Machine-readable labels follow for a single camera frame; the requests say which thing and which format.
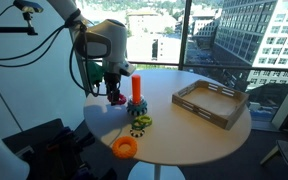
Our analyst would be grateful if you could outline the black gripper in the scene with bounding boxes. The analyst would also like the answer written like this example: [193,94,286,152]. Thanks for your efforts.
[104,72,121,104]

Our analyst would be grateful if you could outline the red ring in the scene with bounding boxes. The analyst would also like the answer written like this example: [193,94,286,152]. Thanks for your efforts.
[107,93,128,106]

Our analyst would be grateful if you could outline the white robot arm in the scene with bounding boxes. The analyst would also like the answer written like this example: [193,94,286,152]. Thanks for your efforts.
[47,0,135,105]

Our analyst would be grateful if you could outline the orange stacking peg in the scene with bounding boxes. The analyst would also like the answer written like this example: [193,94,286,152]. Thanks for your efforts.
[132,75,141,104]

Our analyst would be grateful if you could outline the black white striped base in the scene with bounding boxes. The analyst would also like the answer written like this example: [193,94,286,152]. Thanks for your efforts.
[127,108,147,116]

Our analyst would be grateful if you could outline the wooden tray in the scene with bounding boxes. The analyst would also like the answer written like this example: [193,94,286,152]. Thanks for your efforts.
[172,80,249,130]

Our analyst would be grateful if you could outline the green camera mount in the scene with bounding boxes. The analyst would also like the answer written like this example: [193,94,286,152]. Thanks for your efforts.
[86,61,105,87]

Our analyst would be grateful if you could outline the blue ring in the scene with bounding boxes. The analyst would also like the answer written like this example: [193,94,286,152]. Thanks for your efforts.
[127,95,149,113]

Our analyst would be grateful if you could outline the yellow green ring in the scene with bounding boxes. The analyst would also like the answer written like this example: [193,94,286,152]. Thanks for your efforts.
[137,115,153,127]

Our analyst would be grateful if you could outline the small black white ring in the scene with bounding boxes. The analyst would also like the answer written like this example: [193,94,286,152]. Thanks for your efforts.
[129,128,146,139]

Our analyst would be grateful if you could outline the orange ring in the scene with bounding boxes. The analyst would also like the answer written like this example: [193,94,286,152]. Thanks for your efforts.
[111,135,139,160]

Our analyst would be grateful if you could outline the black cables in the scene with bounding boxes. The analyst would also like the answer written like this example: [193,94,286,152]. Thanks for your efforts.
[0,4,109,98]

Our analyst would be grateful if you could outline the camera on stand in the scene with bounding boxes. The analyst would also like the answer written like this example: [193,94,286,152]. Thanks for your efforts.
[0,0,43,35]

